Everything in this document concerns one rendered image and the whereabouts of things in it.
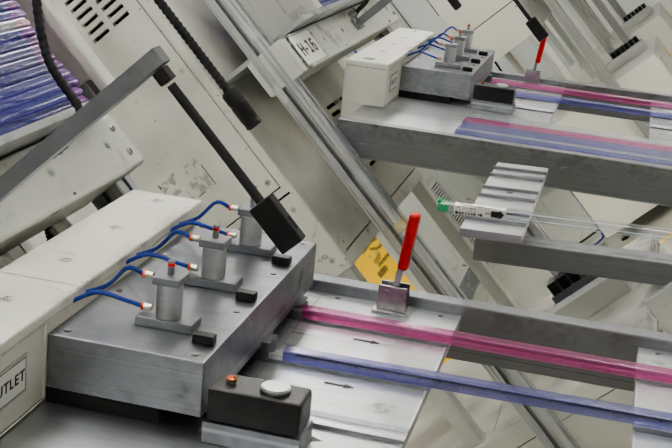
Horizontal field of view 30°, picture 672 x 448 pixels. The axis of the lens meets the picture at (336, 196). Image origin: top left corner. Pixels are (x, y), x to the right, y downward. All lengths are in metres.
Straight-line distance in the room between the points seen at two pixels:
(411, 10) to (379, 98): 6.58
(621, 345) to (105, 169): 0.56
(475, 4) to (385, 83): 3.38
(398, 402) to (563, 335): 0.27
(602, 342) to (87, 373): 0.54
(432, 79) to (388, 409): 1.36
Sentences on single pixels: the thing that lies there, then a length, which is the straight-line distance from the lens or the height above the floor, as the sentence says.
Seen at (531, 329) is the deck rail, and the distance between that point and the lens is 1.31.
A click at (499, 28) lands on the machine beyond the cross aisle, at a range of 5.62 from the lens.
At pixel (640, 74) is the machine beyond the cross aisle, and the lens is 5.61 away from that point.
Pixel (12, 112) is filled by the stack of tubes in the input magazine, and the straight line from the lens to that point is 1.22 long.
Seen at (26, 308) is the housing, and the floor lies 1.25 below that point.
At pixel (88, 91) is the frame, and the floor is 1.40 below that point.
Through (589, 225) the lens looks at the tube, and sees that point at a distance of 1.46.
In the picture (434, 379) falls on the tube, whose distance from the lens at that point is 1.13.
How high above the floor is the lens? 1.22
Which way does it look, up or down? 3 degrees down
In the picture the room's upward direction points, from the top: 37 degrees counter-clockwise
